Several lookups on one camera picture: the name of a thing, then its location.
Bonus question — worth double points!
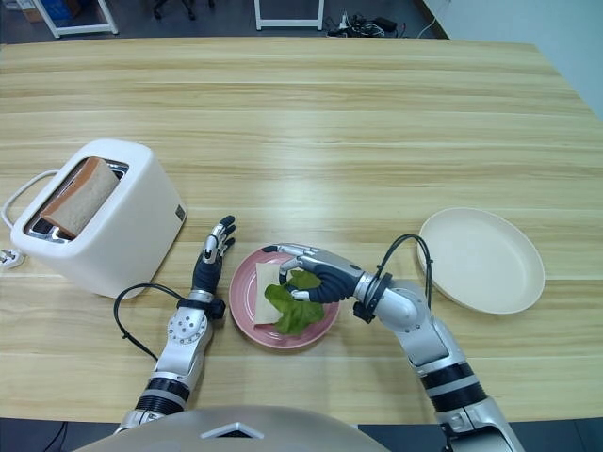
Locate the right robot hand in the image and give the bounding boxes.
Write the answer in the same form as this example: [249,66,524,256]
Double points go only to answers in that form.
[262,243,367,305]

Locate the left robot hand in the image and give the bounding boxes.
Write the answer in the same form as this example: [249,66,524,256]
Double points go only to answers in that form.
[191,215,236,302]

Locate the green lettuce leaf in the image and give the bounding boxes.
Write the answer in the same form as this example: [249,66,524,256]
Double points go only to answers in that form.
[264,268,325,337]

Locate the pink plate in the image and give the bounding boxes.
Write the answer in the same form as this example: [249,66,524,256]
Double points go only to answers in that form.
[228,247,341,350]

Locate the bread slice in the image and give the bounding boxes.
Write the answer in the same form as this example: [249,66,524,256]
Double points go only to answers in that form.
[253,261,294,327]
[39,156,121,238]

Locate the cream toaster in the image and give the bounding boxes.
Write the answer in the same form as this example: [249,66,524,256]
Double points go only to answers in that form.
[9,138,188,299]

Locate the cream plate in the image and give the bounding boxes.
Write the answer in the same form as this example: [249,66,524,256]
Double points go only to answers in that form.
[416,207,546,315]

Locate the robot body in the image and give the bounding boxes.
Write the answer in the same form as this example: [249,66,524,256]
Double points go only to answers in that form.
[69,405,393,452]

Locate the black cable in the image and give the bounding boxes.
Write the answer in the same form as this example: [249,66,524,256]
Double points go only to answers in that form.
[113,282,186,363]
[375,234,435,296]

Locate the white cord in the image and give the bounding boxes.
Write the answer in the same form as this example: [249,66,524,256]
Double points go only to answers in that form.
[0,169,56,270]

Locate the black power strip cables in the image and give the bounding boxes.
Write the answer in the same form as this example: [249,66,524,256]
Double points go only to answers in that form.
[325,11,401,38]

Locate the white table frame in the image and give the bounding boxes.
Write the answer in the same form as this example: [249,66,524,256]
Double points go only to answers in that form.
[31,0,120,40]
[253,0,326,32]

